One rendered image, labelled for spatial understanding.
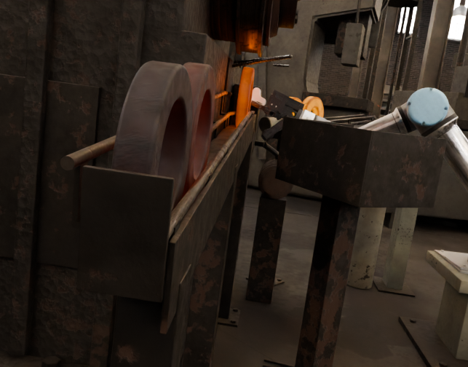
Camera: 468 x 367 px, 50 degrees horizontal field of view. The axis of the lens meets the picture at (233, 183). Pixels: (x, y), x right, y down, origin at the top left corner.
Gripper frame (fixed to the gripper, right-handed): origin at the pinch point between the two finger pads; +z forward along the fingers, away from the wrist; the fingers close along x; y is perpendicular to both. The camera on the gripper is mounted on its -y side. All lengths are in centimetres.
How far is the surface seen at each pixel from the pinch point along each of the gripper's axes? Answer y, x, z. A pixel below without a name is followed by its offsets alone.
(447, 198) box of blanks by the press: -3, -193, -149
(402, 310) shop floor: -49, -28, -93
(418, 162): 5, 73, -40
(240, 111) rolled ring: -3.3, 20.6, -2.9
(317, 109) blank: 9, -51, -28
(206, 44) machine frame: 8, 60, 7
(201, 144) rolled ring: -7, 97, -5
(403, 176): 1, 75, -39
